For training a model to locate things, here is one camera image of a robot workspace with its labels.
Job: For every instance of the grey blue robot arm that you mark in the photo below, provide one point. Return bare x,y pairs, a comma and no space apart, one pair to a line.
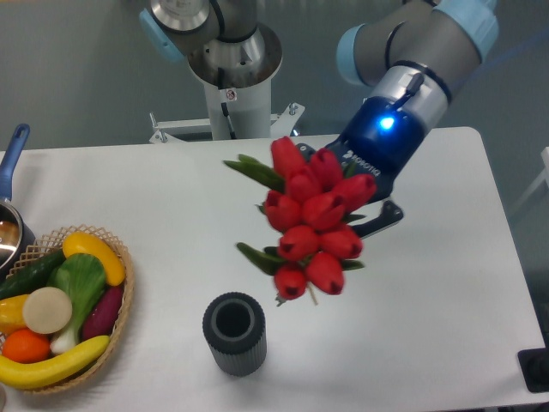
414,60

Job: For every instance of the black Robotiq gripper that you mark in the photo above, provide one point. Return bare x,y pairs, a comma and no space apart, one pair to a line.
381,140

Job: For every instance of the yellow banana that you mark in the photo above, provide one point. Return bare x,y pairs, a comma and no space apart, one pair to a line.
49,372

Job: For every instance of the purple sweet potato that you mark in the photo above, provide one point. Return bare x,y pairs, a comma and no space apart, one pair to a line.
102,318

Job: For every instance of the dark grey ribbed vase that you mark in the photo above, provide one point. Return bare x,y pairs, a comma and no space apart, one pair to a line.
234,326

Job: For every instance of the green bok choy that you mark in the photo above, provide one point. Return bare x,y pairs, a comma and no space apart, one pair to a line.
83,278

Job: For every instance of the beige round disc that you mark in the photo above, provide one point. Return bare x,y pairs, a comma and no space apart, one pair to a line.
47,310

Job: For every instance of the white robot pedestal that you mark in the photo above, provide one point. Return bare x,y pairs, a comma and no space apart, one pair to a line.
236,79

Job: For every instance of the yellow bell pepper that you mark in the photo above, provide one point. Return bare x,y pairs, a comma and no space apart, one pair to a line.
11,314

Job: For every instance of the green cucumber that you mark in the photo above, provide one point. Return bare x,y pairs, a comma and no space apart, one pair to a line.
32,276

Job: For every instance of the red tulip bouquet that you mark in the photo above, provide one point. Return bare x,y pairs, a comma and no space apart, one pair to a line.
310,203

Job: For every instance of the woven wicker basket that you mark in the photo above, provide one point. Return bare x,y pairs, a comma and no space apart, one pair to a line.
52,242

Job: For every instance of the blue handled saucepan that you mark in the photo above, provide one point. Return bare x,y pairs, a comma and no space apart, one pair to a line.
16,236

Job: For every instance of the black device at table edge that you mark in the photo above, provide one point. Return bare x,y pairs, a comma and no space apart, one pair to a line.
534,365

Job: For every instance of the orange fruit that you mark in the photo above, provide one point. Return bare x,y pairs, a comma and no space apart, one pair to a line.
26,346

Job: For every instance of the white furniture leg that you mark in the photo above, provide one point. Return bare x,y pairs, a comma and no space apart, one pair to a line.
534,192

